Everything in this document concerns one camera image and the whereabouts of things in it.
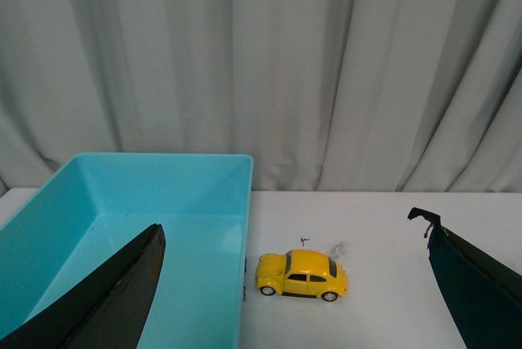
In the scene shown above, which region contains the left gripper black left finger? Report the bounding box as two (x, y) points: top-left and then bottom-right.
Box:
(1, 224), (166, 348)

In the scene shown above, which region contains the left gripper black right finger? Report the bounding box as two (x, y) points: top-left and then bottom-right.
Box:
(408, 207), (521, 348)

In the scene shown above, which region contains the yellow beetle toy car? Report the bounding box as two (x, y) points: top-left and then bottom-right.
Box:
(254, 250), (348, 303)

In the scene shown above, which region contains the turquoise plastic bin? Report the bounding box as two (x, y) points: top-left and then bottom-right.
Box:
(1, 153), (253, 348)

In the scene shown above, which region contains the grey curtain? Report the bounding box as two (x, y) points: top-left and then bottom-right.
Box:
(1, 0), (521, 192)

